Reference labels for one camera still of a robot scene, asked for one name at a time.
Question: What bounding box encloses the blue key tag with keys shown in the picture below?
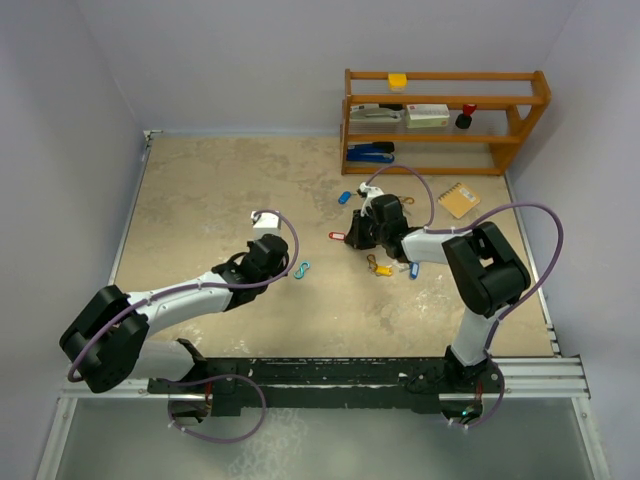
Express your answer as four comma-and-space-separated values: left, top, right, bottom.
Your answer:
399, 262, 420, 280

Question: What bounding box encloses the yellow key tag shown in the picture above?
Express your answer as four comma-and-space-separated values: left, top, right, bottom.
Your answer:
373, 265, 393, 277

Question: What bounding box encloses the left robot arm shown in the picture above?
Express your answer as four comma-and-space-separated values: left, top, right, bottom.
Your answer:
59, 234, 289, 394

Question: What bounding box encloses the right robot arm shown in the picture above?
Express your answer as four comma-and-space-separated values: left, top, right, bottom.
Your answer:
345, 194, 531, 391

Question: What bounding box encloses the blue stapler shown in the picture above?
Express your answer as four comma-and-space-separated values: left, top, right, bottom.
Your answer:
346, 142, 395, 164

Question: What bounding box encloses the yellow spiral notebook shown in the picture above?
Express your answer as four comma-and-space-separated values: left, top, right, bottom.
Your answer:
438, 182, 481, 219

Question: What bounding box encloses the grey stapler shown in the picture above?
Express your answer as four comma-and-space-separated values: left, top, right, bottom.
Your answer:
350, 103, 404, 123

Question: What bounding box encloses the white red box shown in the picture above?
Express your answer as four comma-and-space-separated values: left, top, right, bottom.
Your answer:
404, 104, 450, 129

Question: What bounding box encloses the red black stamp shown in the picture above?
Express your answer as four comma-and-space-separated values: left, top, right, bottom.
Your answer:
455, 104, 477, 130

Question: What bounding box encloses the yellow block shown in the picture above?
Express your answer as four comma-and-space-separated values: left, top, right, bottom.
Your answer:
387, 73, 408, 93

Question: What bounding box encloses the wooden shelf rack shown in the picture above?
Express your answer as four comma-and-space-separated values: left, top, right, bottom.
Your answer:
340, 70, 552, 176

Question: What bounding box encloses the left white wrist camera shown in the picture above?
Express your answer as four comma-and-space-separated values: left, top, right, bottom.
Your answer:
251, 211, 282, 240

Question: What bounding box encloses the black base frame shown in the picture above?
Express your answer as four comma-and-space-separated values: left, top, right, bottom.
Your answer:
148, 357, 504, 418

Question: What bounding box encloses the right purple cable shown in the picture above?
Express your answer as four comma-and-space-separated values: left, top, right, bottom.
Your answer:
364, 164, 565, 361

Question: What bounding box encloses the aluminium rail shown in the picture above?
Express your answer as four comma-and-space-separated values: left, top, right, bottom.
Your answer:
64, 358, 589, 400

